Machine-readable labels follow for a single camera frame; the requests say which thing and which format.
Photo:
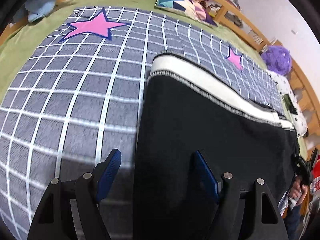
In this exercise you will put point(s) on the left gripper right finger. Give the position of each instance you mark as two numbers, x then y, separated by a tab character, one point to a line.
243	212

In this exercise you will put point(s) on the person right hand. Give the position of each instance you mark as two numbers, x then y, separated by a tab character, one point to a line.
297	193

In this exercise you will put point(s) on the black pants with white stripe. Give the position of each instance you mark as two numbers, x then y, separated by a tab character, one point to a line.
188	109

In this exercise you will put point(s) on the light blue fleece garment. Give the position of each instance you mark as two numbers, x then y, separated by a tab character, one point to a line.
38	9

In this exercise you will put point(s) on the white black-dotted pillow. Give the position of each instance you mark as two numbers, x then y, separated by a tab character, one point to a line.
283	86

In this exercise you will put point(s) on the colourful geometric pillow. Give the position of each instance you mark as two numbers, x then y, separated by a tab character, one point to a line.
189	8

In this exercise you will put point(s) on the green fleece bed sheet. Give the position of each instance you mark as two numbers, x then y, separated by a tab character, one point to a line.
30	35

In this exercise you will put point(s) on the wooden bed frame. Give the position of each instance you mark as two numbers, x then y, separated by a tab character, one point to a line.
309	102

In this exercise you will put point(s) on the black smartphone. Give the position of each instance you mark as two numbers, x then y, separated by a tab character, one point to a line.
289	105

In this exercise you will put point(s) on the grey checkered star blanket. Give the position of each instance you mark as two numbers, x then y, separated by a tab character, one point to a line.
21	192

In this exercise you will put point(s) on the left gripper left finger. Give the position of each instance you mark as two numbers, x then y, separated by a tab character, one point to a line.
53	218

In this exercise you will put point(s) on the purple plush toy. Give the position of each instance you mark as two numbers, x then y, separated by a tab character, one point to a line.
277	59

